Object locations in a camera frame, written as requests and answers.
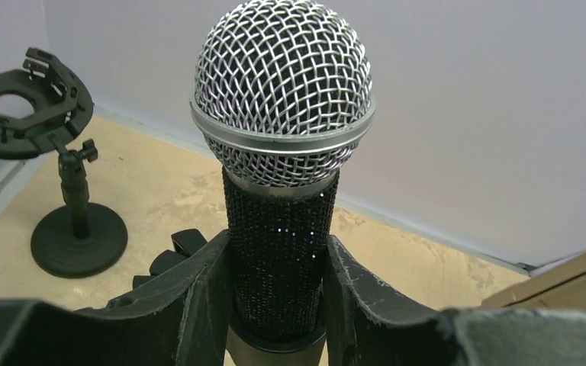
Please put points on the black round-base stand centre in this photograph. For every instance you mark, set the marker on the black round-base stand centre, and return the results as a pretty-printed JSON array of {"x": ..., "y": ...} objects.
[{"x": 171, "y": 257}]

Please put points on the black speckled microphone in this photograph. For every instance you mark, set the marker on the black speckled microphone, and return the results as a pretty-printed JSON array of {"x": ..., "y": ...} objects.
[{"x": 282, "y": 96}]

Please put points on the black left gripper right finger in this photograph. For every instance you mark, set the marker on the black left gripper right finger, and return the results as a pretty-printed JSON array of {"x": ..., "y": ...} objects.
[{"x": 371, "y": 323}]

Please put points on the tan plastic tool case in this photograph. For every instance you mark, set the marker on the tan plastic tool case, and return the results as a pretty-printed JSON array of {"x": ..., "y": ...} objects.
[{"x": 561, "y": 287}]

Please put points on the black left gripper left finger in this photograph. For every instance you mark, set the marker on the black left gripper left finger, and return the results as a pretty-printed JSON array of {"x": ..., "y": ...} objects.
[{"x": 136, "y": 328}]

